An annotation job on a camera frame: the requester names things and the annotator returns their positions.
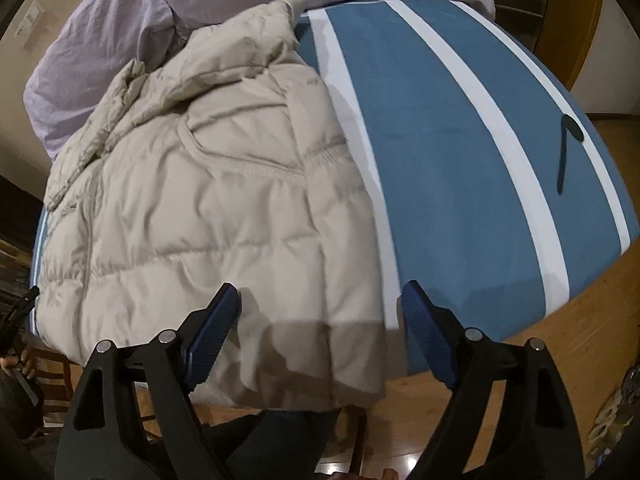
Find patterned cloth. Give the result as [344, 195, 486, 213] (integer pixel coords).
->
[582, 362, 640, 468]

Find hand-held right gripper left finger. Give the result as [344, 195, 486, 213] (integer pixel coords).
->
[56, 282, 243, 480]

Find wooden door frame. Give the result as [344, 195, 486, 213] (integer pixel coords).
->
[535, 0, 607, 93]

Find lavender duvet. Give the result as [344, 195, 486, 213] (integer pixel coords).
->
[24, 0, 497, 161]

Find person's dark pants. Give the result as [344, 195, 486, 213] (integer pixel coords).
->
[197, 407, 346, 480]

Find wooden chair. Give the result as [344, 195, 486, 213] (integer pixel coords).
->
[22, 342, 168, 428]

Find person's left hand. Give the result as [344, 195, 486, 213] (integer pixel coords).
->
[0, 347, 40, 381]

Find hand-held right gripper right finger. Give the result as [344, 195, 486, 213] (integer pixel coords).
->
[400, 280, 587, 480]

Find white wall switch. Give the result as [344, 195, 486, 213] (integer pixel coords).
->
[14, 1, 45, 51]

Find beige puffer jacket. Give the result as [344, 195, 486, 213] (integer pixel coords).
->
[42, 0, 392, 411]

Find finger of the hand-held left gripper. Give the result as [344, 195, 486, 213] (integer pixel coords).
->
[0, 285, 41, 328]

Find blue white striped bed sheet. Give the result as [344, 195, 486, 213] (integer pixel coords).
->
[29, 0, 632, 378]

